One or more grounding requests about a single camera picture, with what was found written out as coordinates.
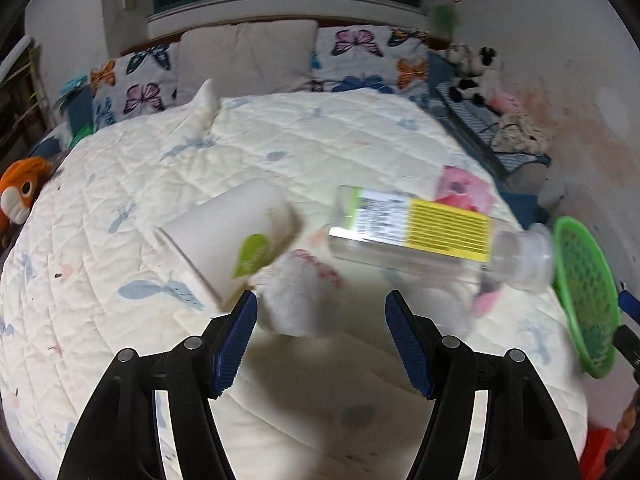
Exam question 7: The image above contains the large butterfly print pillow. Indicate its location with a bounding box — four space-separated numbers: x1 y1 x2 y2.
310 25 436 108

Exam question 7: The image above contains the pink packet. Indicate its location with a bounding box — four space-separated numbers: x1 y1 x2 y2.
432 165 496 221

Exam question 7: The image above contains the spotted beige cloth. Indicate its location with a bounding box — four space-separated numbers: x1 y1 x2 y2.
490 110 551 156

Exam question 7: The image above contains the teal plastic object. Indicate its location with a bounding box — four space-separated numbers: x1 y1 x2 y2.
60 75 91 96

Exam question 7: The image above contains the clear bottle with yellow label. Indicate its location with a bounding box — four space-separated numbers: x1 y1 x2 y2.
327 185 556 293

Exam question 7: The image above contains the red plastic stool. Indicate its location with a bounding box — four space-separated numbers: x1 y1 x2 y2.
582 427 626 471

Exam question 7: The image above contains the wide grey pillow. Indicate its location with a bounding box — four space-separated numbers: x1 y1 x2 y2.
235 19 321 93

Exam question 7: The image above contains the white paper cup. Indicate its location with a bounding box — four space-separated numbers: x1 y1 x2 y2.
152 177 303 311

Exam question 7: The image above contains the small butterfly print pillow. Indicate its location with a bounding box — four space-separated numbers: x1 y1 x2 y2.
90 42 181 128

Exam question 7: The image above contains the blue striped mat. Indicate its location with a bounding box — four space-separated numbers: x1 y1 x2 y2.
435 80 553 176

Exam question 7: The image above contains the black and white plush toy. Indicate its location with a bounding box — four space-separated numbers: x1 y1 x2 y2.
445 44 501 106

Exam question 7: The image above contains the white paper wrapper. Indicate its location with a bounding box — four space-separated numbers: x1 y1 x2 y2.
257 247 346 338

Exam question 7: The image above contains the green plastic basket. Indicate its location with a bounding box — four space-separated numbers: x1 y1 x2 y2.
550 216 622 378

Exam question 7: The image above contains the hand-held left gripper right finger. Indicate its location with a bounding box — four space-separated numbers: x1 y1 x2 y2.
384 290 581 480

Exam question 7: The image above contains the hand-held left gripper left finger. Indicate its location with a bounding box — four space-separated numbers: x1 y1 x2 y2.
56 290 259 480

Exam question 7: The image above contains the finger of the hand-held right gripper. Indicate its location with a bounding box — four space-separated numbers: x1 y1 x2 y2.
618 291 640 322
613 325 640 376

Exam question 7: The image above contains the pink plush toy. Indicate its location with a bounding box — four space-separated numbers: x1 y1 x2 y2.
487 91 523 115

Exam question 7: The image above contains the orange plush toy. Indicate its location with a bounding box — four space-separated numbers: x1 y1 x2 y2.
0 156 53 233

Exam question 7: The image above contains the narrow grey pillow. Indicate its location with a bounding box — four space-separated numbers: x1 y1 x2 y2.
177 22 241 106

